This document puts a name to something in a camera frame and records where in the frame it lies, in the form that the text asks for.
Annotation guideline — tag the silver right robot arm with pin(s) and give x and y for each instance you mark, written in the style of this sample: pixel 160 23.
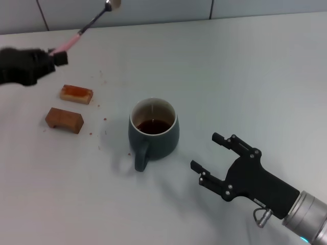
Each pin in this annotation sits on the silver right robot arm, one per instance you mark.
pixel 306 217

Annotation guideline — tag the dark grey ceramic cup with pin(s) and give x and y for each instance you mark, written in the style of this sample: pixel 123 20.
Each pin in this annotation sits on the dark grey ceramic cup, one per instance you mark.
pixel 163 145

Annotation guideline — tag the light wooden block orange stain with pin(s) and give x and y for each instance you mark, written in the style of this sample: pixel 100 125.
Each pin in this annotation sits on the light wooden block orange stain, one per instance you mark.
pixel 76 93

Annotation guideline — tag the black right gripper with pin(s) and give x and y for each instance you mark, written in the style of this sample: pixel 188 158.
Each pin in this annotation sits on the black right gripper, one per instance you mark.
pixel 253 181

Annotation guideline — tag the brown arched wooden block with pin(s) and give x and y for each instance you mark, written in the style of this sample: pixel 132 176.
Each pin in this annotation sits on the brown arched wooden block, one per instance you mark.
pixel 64 118

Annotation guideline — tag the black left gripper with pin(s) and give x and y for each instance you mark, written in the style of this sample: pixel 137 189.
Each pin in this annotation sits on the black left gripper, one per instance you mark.
pixel 20 66

